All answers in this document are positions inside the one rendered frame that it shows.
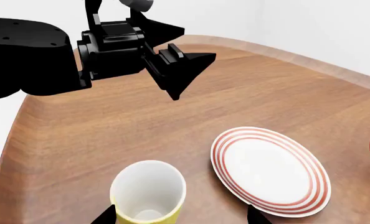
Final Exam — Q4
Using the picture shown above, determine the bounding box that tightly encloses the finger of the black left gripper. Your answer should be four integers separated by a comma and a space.
155, 43, 217, 101
130, 10, 186, 49

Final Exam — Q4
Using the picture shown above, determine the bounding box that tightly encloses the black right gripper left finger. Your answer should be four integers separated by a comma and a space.
90, 203, 118, 224

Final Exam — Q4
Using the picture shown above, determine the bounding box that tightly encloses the black camera bracket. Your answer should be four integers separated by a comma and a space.
85, 0, 107, 32

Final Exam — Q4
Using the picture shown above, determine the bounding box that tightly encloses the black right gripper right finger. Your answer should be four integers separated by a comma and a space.
247, 205, 272, 224

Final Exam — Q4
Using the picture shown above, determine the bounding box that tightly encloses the yellow and white mug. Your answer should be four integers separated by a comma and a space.
109, 159, 187, 224

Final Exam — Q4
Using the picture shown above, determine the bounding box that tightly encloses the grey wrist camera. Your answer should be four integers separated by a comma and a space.
118, 0, 155, 13

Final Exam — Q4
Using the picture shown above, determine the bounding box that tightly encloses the white plate with red rings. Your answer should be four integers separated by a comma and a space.
210, 126, 332, 218

